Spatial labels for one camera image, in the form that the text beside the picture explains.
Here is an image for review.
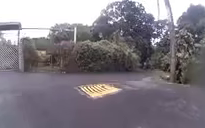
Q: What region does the white lattice fence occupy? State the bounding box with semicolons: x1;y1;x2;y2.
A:
0;44;21;71

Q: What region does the metal gate frame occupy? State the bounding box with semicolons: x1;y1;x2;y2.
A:
17;26;78;73

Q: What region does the yellow striped road marking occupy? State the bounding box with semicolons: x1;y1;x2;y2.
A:
74;83;123;100

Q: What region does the grey utility pole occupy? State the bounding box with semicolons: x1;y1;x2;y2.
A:
163;0;178;84

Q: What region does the row of tall trees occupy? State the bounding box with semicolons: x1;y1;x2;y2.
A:
48;0;205;70

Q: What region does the grey asphalt road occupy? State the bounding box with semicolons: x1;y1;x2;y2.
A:
0;69;205;128

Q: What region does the large green hedge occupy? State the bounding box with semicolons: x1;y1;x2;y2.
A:
67;39;142;74

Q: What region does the leafy bush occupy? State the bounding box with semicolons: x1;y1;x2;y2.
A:
175;28;205;86

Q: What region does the dark roofed shelter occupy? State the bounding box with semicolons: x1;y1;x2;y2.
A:
0;21;23;33

